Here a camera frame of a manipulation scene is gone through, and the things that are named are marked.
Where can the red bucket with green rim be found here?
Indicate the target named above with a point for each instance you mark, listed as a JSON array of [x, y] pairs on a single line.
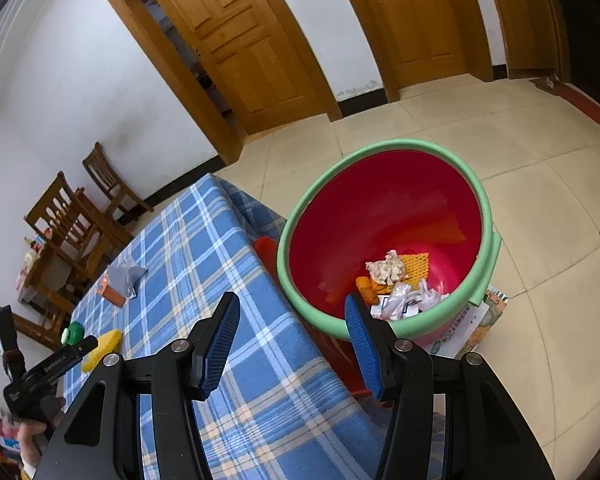
[[380, 210]]

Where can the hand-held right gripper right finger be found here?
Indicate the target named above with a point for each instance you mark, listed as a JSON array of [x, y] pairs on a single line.
[[365, 340]]

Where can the pink printed magazine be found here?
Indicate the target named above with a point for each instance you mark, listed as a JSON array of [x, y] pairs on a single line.
[[2, 435]]

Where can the person's left hand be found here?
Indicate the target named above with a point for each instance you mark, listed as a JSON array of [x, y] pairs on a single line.
[[32, 440]]

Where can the orange cardboard box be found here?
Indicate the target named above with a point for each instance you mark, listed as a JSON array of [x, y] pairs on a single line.
[[111, 296]]

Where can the closed wooden door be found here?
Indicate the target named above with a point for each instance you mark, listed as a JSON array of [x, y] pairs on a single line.
[[415, 20]]

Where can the wooden dining table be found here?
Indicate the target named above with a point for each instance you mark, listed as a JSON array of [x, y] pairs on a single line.
[[45, 280]]

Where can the red floor mat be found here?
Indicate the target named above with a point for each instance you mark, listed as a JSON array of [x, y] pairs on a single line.
[[580, 100]]

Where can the white plastic bag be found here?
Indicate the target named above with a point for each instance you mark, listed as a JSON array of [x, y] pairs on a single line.
[[405, 300]]

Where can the yellow sponge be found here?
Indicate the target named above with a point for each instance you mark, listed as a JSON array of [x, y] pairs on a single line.
[[105, 347]]

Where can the small wooden door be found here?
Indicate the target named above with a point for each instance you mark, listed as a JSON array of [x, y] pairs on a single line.
[[525, 30]]

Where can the pile of small packets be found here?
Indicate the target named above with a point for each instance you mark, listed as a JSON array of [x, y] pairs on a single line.
[[30, 260]]

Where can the grey crumpled bag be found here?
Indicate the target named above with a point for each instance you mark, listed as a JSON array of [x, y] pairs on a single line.
[[125, 275]]

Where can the colourful printed cardboard box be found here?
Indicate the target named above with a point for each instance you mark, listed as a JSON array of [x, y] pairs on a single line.
[[480, 320]]

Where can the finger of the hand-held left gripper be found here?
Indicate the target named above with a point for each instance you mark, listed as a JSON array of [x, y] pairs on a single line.
[[67, 355], [4, 335]]

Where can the dark wooden door frame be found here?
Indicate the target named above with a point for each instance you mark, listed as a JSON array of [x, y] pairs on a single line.
[[555, 10]]

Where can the green round container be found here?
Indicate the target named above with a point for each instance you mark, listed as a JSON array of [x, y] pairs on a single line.
[[72, 334]]

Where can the beige tissue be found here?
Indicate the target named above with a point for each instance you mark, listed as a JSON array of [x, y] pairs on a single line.
[[385, 269]]

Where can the blue plaid tablecloth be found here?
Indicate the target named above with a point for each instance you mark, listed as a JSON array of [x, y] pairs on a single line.
[[190, 255]]

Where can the open wooden door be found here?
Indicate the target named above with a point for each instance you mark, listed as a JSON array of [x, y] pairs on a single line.
[[240, 50]]

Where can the orange foam fruit net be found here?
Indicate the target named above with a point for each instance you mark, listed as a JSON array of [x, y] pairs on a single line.
[[367, 287], [415, 266]]

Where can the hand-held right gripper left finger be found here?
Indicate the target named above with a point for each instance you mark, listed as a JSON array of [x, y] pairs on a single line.
[[220, 335]]

